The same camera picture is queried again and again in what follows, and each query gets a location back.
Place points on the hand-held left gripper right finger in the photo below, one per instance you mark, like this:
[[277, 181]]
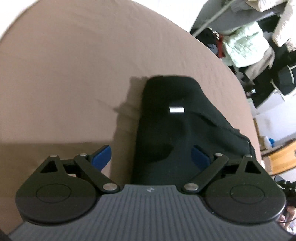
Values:
[[200, 157]]

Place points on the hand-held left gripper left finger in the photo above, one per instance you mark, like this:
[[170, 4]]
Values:
[[101, 157]]

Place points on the pile of dark clothes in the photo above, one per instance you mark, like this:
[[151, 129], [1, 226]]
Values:
[[210, 39]]

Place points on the wooden cabinet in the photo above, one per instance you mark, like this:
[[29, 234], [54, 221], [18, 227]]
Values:
[[284, 160]]

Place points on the blue white bottle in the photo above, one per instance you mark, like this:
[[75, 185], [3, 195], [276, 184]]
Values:
[[268, 141]]

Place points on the black backpack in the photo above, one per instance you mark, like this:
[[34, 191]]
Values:
[[284, 81]]

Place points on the beige garment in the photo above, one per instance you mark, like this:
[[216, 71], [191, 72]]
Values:
[[261, 64]]

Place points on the light green jacket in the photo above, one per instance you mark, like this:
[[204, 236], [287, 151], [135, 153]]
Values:
[[245, 44]]

